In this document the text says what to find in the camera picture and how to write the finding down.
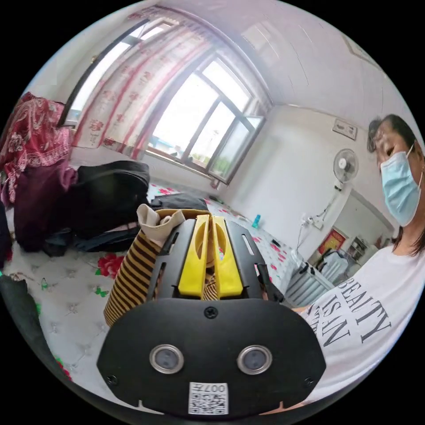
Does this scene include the dark grey garment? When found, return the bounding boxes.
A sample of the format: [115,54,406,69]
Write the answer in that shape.
[149,193,210,212]

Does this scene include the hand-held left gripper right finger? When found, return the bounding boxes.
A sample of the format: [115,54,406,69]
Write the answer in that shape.
[212,216,245,298]

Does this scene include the black garment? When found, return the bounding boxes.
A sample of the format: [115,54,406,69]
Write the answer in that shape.
[0,274,72,383]

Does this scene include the yellow striped hoodie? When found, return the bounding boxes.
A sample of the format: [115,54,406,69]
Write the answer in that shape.
[103,203,220,328]

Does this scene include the bed with floral sheet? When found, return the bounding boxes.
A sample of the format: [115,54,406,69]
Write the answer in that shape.
[0,182,301,387]

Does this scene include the window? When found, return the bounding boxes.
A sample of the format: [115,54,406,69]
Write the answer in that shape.
[57,18,267,185]

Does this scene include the white curtain with red print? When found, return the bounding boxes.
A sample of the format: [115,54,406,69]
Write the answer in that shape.
[71,20,213,160]

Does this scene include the red floral quilt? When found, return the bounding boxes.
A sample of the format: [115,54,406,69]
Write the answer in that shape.
[0,92,72,204]

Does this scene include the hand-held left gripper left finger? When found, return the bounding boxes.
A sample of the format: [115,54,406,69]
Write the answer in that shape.
[178,214,211,297]

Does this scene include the white radiator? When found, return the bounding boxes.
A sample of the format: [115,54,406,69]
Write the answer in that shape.
[285,264,336,308]

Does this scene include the person's body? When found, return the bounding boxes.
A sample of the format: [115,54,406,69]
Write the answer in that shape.
[292,114,425,404]

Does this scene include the pile of clothes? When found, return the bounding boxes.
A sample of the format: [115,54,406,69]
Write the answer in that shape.
[13,158,151,258]

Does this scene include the white wall fan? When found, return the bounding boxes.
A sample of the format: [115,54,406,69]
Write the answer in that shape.
[332,148,360,192]

